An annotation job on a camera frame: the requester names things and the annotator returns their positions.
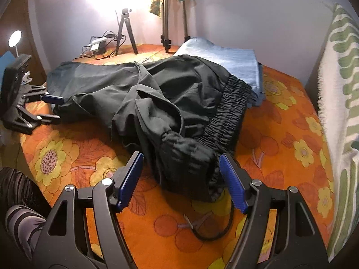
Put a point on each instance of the white power strip with chargers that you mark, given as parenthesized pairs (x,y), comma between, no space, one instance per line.
(98,44)

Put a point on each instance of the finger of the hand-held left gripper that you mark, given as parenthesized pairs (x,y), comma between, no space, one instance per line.
(49,119)
(53,99)

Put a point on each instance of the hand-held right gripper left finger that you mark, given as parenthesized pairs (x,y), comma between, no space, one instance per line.
(131,180)

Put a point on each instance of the folded light blue jeans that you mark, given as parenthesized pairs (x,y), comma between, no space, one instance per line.
(238,61)

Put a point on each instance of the green white patterned pillow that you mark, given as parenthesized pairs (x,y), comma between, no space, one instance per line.
(342,89)

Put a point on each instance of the black pants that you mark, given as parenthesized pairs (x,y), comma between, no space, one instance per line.
(168,103)

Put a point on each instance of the small black tripod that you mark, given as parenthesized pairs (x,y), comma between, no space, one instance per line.
(125,22)

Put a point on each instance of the person's leg in striped leggings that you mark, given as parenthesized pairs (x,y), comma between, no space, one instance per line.
(19,201)

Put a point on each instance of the tall metal tripod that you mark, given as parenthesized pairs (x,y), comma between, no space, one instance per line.
(166,11)

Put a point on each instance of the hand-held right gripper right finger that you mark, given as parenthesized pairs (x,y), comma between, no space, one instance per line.
(232,182)

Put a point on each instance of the orange floral bedsheet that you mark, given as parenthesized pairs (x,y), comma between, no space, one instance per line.
(280,145)

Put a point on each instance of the round white clamp lamp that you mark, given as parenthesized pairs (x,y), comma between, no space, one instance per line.
(14,37)

